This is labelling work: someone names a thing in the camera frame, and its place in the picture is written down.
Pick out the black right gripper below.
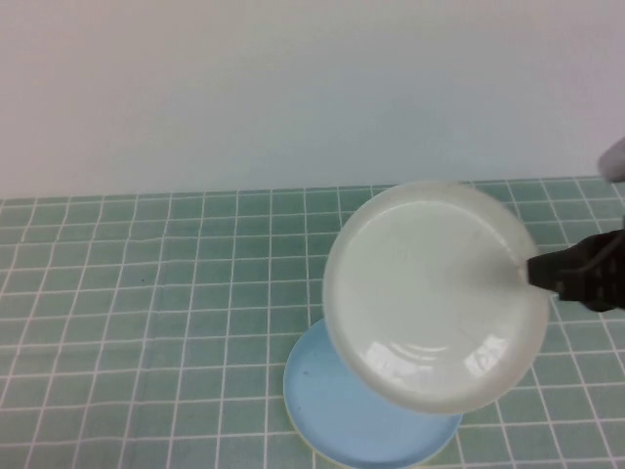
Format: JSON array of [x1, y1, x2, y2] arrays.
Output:
[[525, 231, 625, 315]]

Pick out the white plastic plate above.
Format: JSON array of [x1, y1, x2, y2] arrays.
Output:
[[321, 180, 551, 417]]

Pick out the light blue plastic plate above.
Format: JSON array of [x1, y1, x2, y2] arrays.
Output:
[[282, 317, 464, 469]]

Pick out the yellow plastic plate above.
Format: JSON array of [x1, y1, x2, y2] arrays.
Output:
[[284, 405, 463, 469]]

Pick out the green white-checked tablecloth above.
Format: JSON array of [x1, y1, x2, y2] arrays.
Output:
[[0, 176, 625, 469]]

